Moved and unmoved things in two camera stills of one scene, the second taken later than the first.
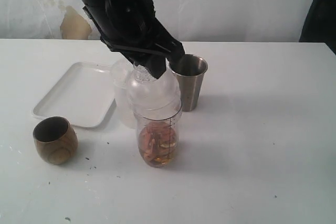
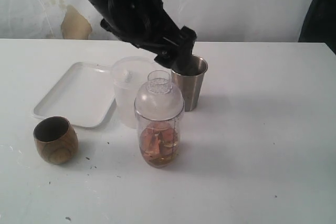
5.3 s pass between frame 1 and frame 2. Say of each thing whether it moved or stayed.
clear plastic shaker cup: stayed
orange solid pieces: stayed
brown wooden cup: stayed
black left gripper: moved
